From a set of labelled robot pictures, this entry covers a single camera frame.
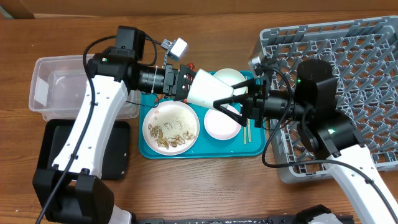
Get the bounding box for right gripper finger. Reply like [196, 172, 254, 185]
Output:
[213, 103, 249, 127]
[213, 78, 256, 108]

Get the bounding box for pink and white bowl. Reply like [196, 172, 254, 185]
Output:
[204, 109, 241, 141]

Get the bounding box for white cup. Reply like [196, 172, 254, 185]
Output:
[187, 69, 234, 109]

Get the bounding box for white plate with food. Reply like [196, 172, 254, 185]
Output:
[142, 101, 200, 156]

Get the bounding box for red snack wrapper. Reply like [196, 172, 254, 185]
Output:
[187, 63, 195, 71]

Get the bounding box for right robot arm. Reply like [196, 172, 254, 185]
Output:
[213, 58, 397, 223]

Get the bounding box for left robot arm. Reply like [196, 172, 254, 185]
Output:
[33, 26, 195, 223]

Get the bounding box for grey dishwasher rack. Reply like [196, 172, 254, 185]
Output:
[252, 16, 397, 171]

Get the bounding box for teal plastic serving tray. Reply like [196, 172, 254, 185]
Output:
[138, 70, 267, 160]

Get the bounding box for pile of white rice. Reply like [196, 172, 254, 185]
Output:
[150, 109, 197, 135]

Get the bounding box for brown peanut shells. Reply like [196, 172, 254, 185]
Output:
[147, 123, 196, 149]

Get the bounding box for black plastic tray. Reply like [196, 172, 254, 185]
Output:
[37, 119, 131, 180]

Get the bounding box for clear plastic storage bin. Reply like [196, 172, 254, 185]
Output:
[29, 55, 139, 121]

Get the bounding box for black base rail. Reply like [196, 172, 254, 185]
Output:
[136, 215, 299, 224]

